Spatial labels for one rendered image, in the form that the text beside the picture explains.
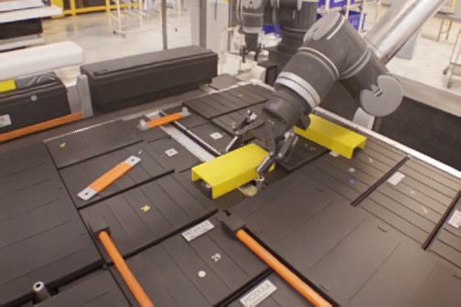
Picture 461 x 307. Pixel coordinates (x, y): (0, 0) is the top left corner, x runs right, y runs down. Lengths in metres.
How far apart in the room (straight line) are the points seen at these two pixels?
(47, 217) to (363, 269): 0.50
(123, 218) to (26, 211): 0.17
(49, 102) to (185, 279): 0.60
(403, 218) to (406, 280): 0.15
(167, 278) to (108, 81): 0.60
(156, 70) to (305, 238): 0.66
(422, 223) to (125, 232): 0.51
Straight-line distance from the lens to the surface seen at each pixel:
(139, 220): 0.54
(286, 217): 0.54
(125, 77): 0.93
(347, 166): 0.71
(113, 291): 0.45
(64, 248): 0.52
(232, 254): 0.48
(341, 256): 0.50
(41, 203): 0.62
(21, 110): 0.88
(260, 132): 0.65
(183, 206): 0.55
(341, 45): 0.70
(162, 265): 0.47
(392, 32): 0.91
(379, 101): 0.77
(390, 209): 0.63
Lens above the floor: 1.38
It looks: 30 degrees down
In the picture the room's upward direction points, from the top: 3 degrees clockwise
